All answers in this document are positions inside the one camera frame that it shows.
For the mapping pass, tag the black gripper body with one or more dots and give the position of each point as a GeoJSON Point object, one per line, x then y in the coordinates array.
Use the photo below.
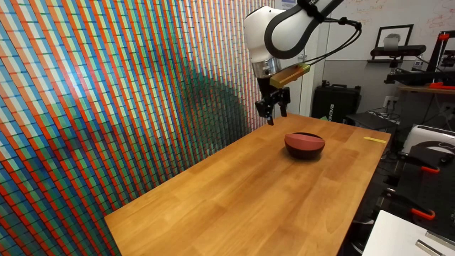
{"type": "Point", "coordinates": [273, 93]}

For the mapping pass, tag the orange bowl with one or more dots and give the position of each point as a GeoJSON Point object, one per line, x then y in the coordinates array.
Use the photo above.
{"type": "Point", "coordinates": [304, 140]}

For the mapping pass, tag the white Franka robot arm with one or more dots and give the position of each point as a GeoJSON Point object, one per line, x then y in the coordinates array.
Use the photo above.
{"type": "Point", "coordinates": [278, 29]}

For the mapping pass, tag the black bowl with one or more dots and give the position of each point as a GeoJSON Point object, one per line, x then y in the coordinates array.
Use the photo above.
{"type": "Point", "coordinates": [304, 153]}

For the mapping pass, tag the black hard case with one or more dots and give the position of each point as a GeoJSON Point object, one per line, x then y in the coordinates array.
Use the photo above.
{"type": "Point", "coordinates": [335, 102]}

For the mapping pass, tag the framed picture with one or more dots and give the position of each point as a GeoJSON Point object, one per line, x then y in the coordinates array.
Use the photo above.
{"type": "Point", "coordinates": [394, 36]}

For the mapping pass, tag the wooden shelf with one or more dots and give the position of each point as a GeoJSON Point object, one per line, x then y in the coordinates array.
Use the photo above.
{"type": "Point", "coordinates": [424, 89]}

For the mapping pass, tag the white rounded housing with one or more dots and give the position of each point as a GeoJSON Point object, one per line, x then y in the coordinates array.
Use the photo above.
{"type": "Point", "coordinates": [428, 137]}

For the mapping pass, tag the black stereo camera bar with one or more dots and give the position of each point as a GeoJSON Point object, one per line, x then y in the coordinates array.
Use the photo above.
{"type": "Point", "coordinates": [398, 50]}

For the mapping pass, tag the red and black machine frame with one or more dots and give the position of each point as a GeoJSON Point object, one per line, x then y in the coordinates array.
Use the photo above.
{"type": "Point", "coordinates": [442, 62]}

